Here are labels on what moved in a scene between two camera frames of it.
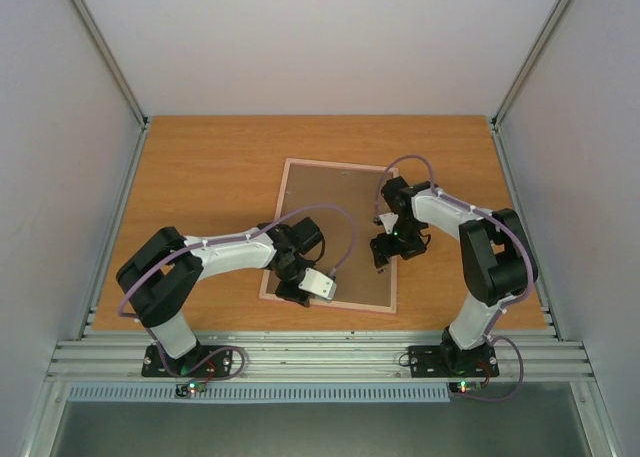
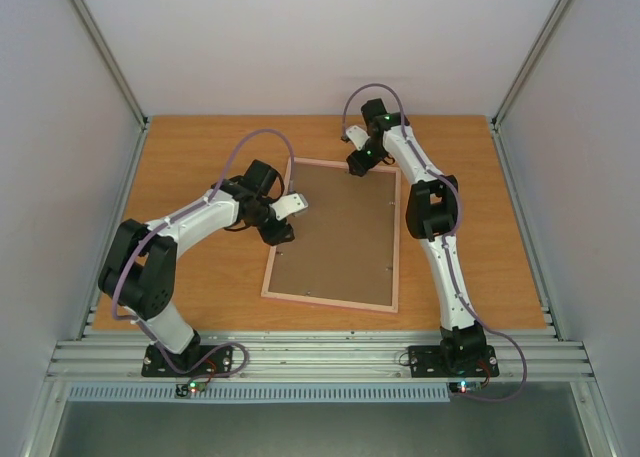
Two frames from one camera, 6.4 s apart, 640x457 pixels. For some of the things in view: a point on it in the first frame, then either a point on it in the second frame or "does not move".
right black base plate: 445,361 does not move
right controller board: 465,386 does not move
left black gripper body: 282,290 -> 269,235
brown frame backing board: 361,279 does not move
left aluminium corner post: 100,42 does not move
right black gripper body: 382,249 -> 358,163
